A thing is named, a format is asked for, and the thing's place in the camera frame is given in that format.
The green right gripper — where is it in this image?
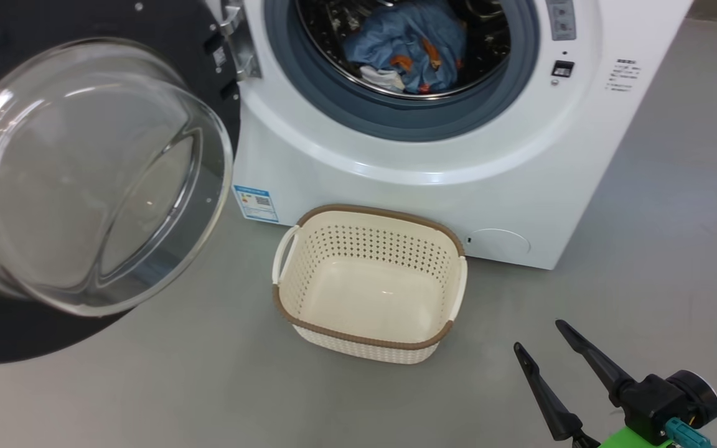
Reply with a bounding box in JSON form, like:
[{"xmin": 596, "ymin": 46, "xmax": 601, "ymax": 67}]
[{"xmin": 513, "ymin": 319, "xmax": 677, "ymax": 448}]

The beige cartoon print garment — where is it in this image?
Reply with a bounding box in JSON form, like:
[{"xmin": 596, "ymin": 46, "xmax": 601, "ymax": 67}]
[{"xmin": 358, "ymin": 64, "xmax": 406, "ymax": 94}]

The blue cartoon print garment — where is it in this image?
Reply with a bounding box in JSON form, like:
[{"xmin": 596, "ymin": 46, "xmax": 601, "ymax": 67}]
[{"xmin": 343, "ymin": 0, "xmax": 468, "ymax": 95}]

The dark round glass washer door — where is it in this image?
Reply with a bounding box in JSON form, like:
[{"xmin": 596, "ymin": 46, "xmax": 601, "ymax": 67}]
[{"xmin": 0, "ymin": 0, "xmax": 242, "ymax": 365}]

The white front-load washing machine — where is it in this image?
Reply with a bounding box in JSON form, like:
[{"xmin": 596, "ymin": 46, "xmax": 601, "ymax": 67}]
[{"xmin": 206, "ymin": 0, "xmax": 695, "ymax": 270}]

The grey rubber door gasket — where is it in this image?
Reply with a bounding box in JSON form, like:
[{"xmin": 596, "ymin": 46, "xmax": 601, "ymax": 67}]
[{"xmin": 263, "ymin": 0, "xmax": 541, "ymax": 142}]

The steel perforated washer drum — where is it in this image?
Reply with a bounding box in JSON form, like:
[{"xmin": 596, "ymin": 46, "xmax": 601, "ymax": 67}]
[{"xmin": 295, "ymin": 0, "xmax": 512, "ymax": 100}]

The metal door hinge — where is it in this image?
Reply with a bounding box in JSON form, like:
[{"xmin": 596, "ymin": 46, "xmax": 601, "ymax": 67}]
[{"xmin": 218, "ymin": 0, "xmax": 263, "ymax": 82}]

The round white filter cover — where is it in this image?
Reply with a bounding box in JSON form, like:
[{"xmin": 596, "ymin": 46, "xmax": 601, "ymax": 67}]
[{"xmin": 467, "ymin": 228, "xmax": 532, "ymax": 256}]

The cream perforated laundry basket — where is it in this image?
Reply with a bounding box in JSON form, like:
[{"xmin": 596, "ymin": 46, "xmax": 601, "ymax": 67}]
[{"xmin": 271, "ymin": 204, "xmax": 468, "ymax": 365}]

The grey warning label strip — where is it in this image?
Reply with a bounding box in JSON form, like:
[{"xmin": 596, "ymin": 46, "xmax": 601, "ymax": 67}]
[{"xmin": 545, "ymin": 0, "xmax": 577, "ymax": 41}]

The blue white energy label sticker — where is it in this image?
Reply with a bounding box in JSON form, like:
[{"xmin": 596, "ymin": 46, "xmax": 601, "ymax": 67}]
[{"xmin": 233, "ymin": 185, "xmax": 279, "ymax": 223}]

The teal right camera cable connector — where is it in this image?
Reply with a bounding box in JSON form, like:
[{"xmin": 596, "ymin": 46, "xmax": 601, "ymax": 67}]
[{"xmin": 665, "ymin": 417, "xmax": 714, "ymax": 448}]

